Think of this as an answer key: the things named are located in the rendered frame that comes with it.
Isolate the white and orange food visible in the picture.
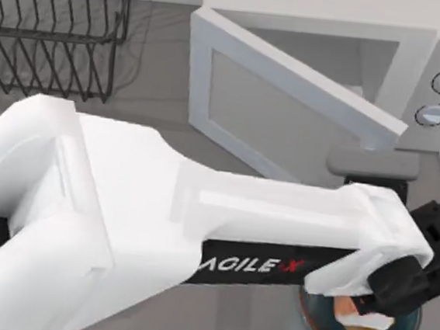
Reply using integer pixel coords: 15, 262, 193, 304
334, 295, 397, 330

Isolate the pale grey microwave oven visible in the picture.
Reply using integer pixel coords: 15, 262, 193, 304
189, 5, 440, 157

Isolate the pale grey microwave door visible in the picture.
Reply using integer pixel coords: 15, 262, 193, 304
175, 5, 419, 192

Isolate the black wire dish rack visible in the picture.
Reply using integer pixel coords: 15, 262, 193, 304
0, 0, 133, 107

